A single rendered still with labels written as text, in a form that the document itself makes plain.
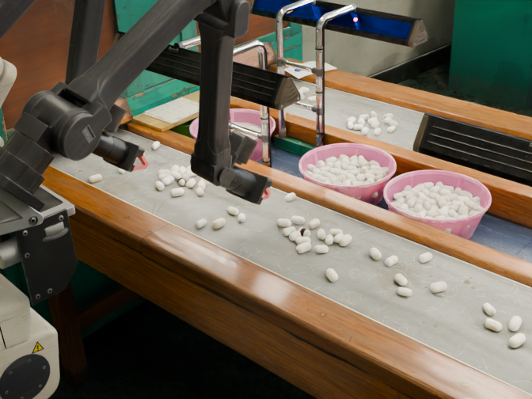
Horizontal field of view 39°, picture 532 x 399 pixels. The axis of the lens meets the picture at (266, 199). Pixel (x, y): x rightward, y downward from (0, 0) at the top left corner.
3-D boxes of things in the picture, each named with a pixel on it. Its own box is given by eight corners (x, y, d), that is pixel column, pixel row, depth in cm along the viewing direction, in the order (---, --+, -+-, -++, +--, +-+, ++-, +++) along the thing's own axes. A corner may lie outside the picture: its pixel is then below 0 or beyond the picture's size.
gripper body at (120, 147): (117, 138, 187) (96, 127, 181) (144, 149, 181) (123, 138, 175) (107, 161, 187) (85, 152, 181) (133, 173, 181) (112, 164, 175)
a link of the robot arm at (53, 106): (5, 135, 114) (29, 150, 112) (47, 83, 116) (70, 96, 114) (38, 161, 122) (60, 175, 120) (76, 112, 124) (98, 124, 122)
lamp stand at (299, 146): (323, 164, 227) (323, 18, 206) (274, 147, 239) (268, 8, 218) (359, 143, 239) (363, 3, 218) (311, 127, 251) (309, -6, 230)
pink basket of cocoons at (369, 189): (382, 224, 196) (384, 192, 191) (286, 209, 204) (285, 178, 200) (403, 179, 217) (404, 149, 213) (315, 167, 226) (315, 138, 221)
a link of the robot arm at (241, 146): (187, 164, 161) (217, 181, 157) (212, 116, 161) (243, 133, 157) (212, 175, 172) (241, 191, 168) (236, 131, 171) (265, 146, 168)
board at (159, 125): (161, 132, 231) (161, 128, 230) (131, 120, 240) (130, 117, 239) (236, 100, 252) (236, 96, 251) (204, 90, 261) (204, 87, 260)
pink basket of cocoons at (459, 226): (454, 266, 178) (457, 232, 173) (362, 229, 194) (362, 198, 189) (506, 221, 195) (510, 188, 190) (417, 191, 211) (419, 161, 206)
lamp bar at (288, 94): (279, 112, 170) (278, 81, 167) (109, 59, 207) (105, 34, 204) (302, 100, 175) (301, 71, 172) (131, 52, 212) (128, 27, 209)
